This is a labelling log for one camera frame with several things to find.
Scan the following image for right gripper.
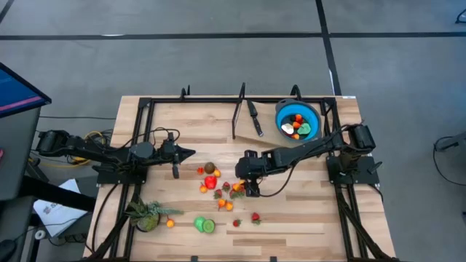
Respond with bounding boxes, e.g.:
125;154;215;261
235;149;272;198

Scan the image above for monitor with blue screen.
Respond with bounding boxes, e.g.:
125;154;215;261
0;61;52;119

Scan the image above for blue collapsible bowl grey rim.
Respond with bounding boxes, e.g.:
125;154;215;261
275;98;323;143

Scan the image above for black desk beam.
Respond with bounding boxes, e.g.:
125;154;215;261
20;176;96;212

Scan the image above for grey desk cabinet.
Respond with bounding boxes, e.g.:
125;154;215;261
0;107;41;201

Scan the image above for white paper sheets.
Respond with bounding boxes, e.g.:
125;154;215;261
33;178;88;238

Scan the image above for black floor cable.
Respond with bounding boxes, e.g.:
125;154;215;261
432;135;466;187

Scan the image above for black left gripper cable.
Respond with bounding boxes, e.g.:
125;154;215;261
108;126;181;150

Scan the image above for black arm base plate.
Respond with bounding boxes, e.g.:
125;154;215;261
326;155;381;186
95;164;149;186

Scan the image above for potted succulent plant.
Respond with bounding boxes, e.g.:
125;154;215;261
124;198;185;234

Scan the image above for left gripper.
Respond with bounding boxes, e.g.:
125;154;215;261
159;132;197;180

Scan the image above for black kitchen knife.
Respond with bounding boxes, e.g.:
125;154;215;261
246;99;264;138

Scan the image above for grey floor stand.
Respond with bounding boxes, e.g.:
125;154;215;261
435;130;466;153

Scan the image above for black metal shelf stand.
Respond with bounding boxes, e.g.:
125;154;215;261
231;82;247;140

